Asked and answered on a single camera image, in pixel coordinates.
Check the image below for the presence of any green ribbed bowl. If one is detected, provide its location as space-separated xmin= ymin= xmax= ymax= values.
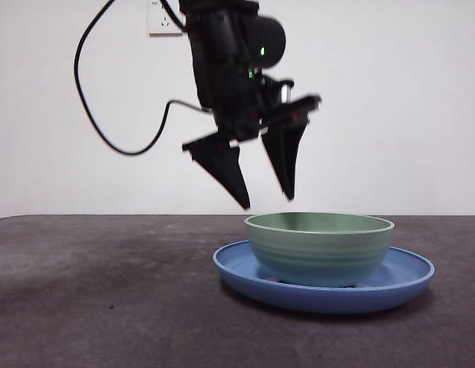
xmin=243 ymin=212 xmax=396 ymax=287

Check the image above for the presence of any blue round plate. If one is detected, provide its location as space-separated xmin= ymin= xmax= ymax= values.
xmin=212 ymin=239 xmax=436 ymax=315

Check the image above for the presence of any pale grey left wrist camera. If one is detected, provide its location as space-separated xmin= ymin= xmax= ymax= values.
xmin=278 ymin=79 xmax=295 ymax=105

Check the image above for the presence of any short black cable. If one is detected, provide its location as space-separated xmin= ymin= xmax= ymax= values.
xmin=159 ymin=0 xmax=189 ymax=31

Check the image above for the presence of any white wall socket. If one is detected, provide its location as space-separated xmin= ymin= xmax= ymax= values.
xmin=147 ymin=0 xmax=184 ymax=38

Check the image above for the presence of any long black looping cable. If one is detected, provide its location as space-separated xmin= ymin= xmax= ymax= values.
xmin=74 ymin=0 xmax=213 ymax=156

